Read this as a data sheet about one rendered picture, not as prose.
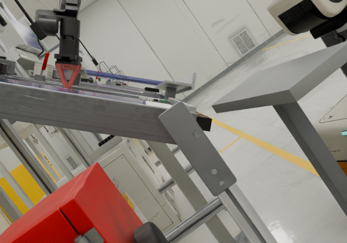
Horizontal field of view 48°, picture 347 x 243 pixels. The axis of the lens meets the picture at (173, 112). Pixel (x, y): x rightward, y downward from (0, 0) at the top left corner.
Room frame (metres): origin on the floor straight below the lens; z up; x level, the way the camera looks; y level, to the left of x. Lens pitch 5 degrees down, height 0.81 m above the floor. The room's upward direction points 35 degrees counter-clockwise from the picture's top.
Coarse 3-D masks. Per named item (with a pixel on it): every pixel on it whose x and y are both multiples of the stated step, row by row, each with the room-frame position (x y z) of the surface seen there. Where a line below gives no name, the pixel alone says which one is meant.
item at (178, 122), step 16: (160, 96) 1.43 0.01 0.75; (176, 112) 0.64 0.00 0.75; (176, 128) 0.64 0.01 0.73; (192, 128) 0.64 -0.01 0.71; (192, 144) 0.64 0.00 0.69; (208, 144) 0.64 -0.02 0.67; (192, 160) 0.64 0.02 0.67; (208, 160) 0.64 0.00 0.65; (208, 176) 0.64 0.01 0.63; (224, 176) 0.64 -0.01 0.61; (208, 208) 1.38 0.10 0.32; (192, 224) 1.39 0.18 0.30; (176, 240) 1.38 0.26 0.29
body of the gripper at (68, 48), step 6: (60, 36) 1.15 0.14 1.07; (66, 36) 1.14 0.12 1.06; (60, 42) 1.15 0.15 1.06; (66, 42) 1.14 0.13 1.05; (72, 42) 1.15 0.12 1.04; (78, 42) 1.16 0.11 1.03; (60, 48) 1.15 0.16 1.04; (66, 48) 1.14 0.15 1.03; (72, 48) 1.15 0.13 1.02; (78, 48) 1.17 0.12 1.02; (54, 54) 1.12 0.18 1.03; (60, 54) 1.12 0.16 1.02; (66, 54) 1.12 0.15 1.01; (72, 54) 1.15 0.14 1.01; (78, 54) 1.17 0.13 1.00; (66, 60) 1.16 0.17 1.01
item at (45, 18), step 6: (66, 0) 1.15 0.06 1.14; (72, 0) 1.16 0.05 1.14; (66, 6) 1.15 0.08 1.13; (72, 6) 1.16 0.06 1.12; (36, 12) 1.14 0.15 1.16; (42, 12) 1.14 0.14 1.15; (48, 12) 1.15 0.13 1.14; (54, 12) 1.16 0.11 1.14; (60, 12) 1.16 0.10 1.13; (66, 12) 1.16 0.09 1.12; (72, 12) 1.16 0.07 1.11; (36, 18) 1.12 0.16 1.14; (42, 18) 1.12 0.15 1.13; (48, 18) 1.13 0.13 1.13; (54, 18) 1.14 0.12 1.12; (42, 24) 1.12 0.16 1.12; (48, 24) 1.12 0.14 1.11; (54, 24) 1.13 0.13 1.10; (48, 30) 1.13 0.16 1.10; (54, 30) 1.13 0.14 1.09; (54, 36) 1.16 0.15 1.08
